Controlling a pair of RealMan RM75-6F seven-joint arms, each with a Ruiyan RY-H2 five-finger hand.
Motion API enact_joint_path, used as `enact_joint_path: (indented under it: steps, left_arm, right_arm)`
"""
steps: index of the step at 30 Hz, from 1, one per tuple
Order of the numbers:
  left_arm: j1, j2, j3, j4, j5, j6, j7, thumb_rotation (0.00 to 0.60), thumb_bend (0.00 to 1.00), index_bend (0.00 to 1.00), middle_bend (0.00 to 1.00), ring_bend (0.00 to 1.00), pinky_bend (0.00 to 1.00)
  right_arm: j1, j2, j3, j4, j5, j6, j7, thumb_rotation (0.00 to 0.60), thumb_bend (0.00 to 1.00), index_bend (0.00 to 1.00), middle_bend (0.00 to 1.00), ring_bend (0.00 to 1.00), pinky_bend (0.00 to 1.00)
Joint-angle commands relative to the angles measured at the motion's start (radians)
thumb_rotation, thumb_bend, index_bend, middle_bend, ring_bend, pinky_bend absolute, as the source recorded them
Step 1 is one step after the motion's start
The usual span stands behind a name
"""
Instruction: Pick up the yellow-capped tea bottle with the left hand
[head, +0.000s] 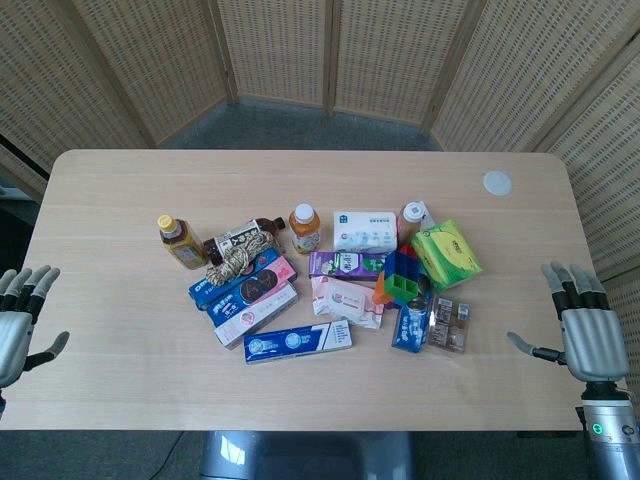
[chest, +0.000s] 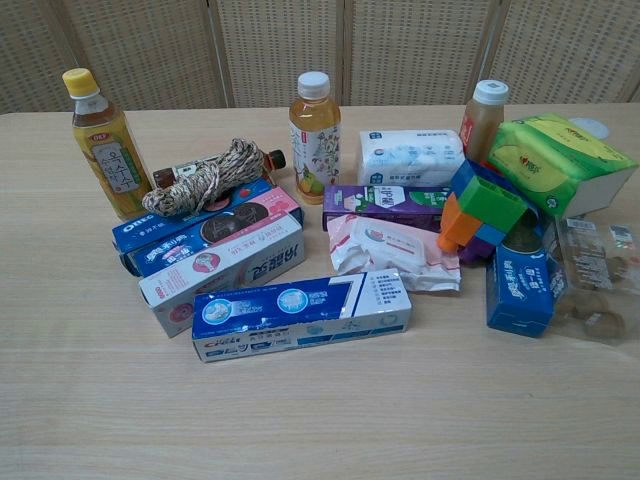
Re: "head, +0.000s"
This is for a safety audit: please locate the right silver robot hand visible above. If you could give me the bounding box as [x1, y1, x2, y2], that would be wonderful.
[506, 259, 631, 385]

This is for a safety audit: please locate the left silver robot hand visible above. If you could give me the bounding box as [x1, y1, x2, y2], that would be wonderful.
[0, 265, 71, 389]

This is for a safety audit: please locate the yellow-capped tea bottle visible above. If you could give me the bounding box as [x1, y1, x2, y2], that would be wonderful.
[157, 214, 208, 271]

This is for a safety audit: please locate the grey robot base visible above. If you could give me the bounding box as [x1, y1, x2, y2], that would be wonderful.
[198, 430, 417, 480]

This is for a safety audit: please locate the brown drink bottle white cap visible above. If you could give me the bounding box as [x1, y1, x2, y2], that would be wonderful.
[396, 200, 432, 248]

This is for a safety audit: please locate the dark tea bottle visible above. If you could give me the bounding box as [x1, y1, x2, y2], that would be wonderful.
[202, 215, 287, 266]

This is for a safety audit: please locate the orange juice bottle white cap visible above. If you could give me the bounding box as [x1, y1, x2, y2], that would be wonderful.
[288, 202, 322, 256]

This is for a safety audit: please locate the clear pack of chocolates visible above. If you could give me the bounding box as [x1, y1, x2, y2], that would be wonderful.
[425, 295, 473, 355]

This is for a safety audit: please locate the green tissue pack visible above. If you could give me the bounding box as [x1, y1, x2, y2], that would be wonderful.
[410, 218, 485, 294]

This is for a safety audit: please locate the blue snack box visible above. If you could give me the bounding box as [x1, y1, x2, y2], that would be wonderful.
[390, 294, 434, 354]

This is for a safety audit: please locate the colourful toy block set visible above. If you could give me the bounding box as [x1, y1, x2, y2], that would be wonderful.
[373, 243, 431, 309]

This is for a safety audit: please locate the blue oreo cookie box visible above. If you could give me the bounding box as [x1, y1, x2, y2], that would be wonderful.
[187, 248, 281, 312]

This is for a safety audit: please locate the white pink toothpaste box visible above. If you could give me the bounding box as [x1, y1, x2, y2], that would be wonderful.
[213, 282, 300, 351]

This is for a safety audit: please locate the blue pink toothpaste box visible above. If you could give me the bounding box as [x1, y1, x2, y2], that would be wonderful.
[205, 256, 296, 326]

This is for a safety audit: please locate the pink wet wipes pack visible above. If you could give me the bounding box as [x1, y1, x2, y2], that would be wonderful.
[310, 276, 386, 330]

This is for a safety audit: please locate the white tissue pack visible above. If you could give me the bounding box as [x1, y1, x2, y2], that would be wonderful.
[332, 209, 400, 253]

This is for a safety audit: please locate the purple milk carton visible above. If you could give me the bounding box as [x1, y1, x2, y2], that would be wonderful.
[308, 250, 396, 280]

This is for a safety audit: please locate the blue white toothpaste box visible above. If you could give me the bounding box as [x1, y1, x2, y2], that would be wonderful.
[243, 321, 356, 366]

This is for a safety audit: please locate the woven bamboo folding screen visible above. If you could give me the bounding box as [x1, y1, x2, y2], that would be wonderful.
[0, 0, 640, 381]

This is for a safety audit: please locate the coiled beige rope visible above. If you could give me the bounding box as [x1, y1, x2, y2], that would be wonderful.
[206, 229, 275, 287]

